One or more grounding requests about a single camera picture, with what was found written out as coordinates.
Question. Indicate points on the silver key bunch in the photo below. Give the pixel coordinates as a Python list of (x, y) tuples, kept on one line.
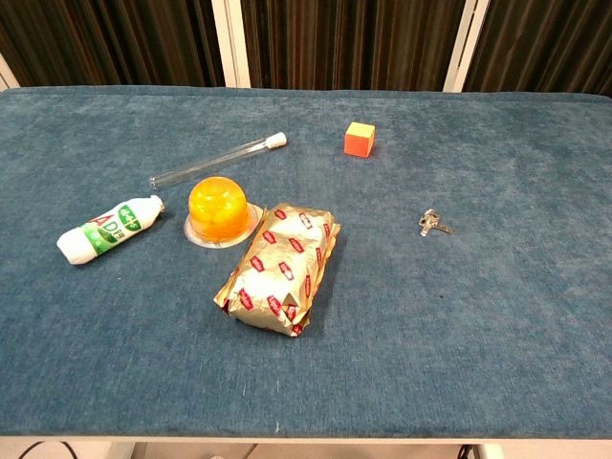
[(429, 221)]

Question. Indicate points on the gold red snack package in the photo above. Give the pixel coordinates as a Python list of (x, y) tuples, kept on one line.
[(277, 268)]

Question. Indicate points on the orange fruit jelly cup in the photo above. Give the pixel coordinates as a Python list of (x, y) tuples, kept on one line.
[(217, 205)]

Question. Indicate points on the orange yellow foam cube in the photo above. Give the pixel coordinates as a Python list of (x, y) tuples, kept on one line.
[(357, 143)]

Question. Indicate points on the glass test tube white cap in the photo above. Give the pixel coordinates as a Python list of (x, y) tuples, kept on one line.
[(215, 161)]

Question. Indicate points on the blue table cloth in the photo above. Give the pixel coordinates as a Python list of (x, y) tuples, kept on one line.
[(430, 334)]

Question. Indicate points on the dark pleated curtain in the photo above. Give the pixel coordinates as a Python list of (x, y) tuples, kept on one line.
[(545, 43), (354, 43), (119, 43)]

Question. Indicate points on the white green drink bottle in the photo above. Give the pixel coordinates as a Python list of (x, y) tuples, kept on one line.
[(95, 234)]

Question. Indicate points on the white frame post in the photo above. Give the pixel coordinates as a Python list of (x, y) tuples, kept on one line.
[(6, 76), (229, 43), (466, 43)]

